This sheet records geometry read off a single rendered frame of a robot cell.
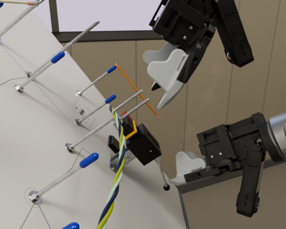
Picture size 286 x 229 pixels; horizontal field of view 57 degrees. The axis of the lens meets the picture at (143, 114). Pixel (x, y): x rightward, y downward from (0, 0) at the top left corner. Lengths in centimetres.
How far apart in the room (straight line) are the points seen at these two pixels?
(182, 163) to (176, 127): 148
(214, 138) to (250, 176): 8
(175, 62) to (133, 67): 131
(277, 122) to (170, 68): 19
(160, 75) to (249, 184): 23
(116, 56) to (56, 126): 126
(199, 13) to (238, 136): 22
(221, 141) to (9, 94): 34
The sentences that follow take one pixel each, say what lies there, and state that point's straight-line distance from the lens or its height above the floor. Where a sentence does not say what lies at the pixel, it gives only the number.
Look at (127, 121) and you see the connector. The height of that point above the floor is 119.
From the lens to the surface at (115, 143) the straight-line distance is 55.
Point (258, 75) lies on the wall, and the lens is 239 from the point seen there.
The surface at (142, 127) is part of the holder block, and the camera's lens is 48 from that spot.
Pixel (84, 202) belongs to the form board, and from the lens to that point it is 38.
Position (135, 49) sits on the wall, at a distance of 170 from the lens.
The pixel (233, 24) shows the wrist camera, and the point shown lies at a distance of 42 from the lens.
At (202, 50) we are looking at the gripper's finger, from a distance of 39.
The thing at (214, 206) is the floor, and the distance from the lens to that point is 223.
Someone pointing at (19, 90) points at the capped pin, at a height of 126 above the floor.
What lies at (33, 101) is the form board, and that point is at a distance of 42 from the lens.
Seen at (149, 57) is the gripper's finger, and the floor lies 129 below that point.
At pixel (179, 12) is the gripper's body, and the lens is 39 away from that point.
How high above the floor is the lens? 136
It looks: 20 degrees down
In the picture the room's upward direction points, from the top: straight up
